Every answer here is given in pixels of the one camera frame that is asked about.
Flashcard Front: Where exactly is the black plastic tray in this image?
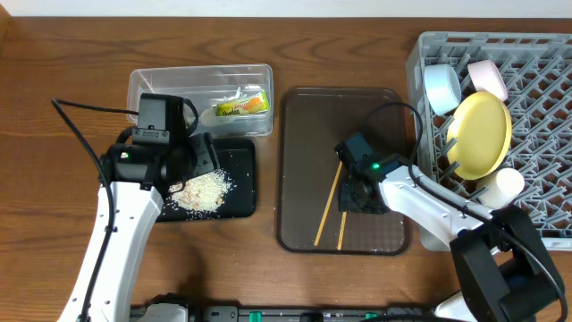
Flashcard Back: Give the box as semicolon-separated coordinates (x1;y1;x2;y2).
157;139;257;222

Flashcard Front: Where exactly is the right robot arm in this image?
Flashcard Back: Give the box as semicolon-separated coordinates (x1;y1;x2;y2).
334;132;568;322

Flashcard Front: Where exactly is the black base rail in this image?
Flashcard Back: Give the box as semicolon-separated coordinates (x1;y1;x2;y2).
129;294;448;322

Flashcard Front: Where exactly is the rice food waste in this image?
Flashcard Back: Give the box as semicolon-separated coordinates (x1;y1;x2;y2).
167;169;236;216

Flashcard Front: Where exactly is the grey dishwasher rack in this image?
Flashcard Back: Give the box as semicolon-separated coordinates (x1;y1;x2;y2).
406;31;571;251

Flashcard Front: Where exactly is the brown serving tray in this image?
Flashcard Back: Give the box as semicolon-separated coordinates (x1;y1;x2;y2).
276;88;411;256

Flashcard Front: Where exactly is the yellow plate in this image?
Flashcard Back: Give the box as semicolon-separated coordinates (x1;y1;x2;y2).
446;91;512;180

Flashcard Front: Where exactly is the green orange snack wrapper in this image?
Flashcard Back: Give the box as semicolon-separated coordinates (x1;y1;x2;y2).
214;91;270;116

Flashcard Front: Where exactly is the white cup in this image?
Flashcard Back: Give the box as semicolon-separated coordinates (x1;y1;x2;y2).
476;167;525;209

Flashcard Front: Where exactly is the clear plastic waste bin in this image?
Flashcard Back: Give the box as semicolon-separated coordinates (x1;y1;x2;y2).
127;64;273;138

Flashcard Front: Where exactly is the light blue bowl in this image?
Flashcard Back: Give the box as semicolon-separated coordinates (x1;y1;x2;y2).
424;64;461;116

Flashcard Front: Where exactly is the wooden chopstick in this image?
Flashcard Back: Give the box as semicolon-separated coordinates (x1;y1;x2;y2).
336;211;348;250
314;161;343;247

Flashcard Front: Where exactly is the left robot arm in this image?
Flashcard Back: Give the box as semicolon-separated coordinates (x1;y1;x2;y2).
52;93;220;321

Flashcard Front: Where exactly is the white bowl with food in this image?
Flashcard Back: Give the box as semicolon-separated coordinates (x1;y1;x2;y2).
467;60;509;101

